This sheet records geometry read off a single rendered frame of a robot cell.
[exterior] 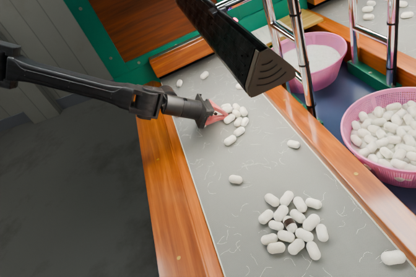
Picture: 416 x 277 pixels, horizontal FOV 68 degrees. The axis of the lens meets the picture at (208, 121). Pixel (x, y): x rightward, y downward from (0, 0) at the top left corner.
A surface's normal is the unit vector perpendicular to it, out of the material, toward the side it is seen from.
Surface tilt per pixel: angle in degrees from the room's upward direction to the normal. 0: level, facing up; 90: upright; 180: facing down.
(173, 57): 90
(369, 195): 0
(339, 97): 0
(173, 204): 0
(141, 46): 90
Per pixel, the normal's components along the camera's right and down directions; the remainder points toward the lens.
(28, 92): 0.07, 0.61
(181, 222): -0.33, -0.73
